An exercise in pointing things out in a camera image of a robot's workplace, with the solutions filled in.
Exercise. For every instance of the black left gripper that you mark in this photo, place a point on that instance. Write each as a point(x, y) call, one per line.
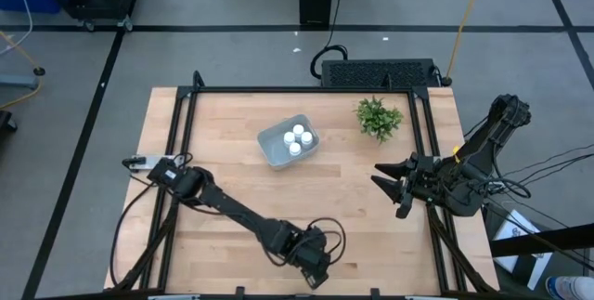
point(311, 253)

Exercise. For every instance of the black metal beam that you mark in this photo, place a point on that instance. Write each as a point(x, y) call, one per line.
point(543, 240)

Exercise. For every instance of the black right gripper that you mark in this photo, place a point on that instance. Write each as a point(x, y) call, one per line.
point(422, 179)

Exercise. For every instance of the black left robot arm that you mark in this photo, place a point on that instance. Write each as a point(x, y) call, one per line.
point(232, 207)

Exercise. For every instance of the small green potted plant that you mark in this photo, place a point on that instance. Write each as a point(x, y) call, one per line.
point(378, 119)

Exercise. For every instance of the black perforated metal case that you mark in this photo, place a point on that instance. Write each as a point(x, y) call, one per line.
point(378, 73)

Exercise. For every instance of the white paper box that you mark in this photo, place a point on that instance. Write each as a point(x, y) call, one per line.
point(515, 235)

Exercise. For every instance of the grey flat floor stand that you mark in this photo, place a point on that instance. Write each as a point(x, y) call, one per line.
point(16, 81)

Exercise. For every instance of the white plastic basket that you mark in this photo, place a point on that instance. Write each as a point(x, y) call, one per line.
point(274, 151)

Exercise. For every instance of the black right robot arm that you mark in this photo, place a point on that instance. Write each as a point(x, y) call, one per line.
point(487, 151)

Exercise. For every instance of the black aluminium table frame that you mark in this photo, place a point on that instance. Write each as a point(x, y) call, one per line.
point(301, 89)

